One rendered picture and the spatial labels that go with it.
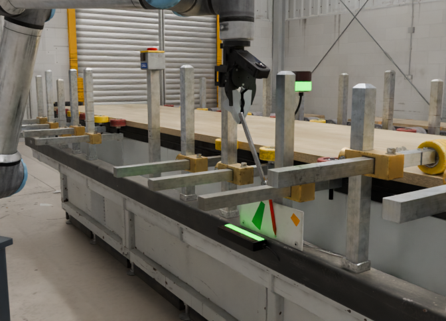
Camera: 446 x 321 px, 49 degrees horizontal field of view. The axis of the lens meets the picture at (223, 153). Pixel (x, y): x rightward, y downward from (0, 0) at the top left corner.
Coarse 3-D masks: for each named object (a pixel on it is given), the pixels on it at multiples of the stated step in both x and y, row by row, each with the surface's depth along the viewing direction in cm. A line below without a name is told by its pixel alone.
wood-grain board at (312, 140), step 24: (144, 120) 254; (168, 120) 254; (216, 120) 254; (264, 120) 254; (240, 144) 172; (264, 144) 164; (312, 144) 164; (336, 144) 164; (384, 144) 164; (408, 144) 164; (408, 168) 120
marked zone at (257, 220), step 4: (260, 204) 132; (264, 204) 131; (260, 208) 132; (256, 212) 134; (260, 212) 132; (256, 216) 134; (260, 216) 133; (252, 220) 136; (256, 220) 134; (260, 220) 133; (256, 224) 134; (260, 224) 133; (260, 228) 133
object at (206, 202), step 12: (336, 180) 130; (228, 192) 113; (240, 192) 113; (252, 192) 115; (264, 192) 117; (276, 192) 119; (288, 192) 121; (204, 204) 108; (216, 204) 109; (228, 204) 111; (240, 204) 113
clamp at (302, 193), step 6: (294, 186) 120; (300, 186) 118; (306, 186) 119; (312, 186) 121; (294, 192) 120; (300, 192) 119; (306, 192) 120; (312, 192) 121; (288, 198) 122; (294, 198) 121; (300, 198) 119; (306, 198) 120; (312, 198) 121
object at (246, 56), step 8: (232, 56) 123; (240, 56) 121; (248, 56) 121; (240, 64) 121; (248, 64) 118; (256, 64) 118; (264, 64) 119; (248, 72) 119; (256, 72) 116; (264, 72) 117
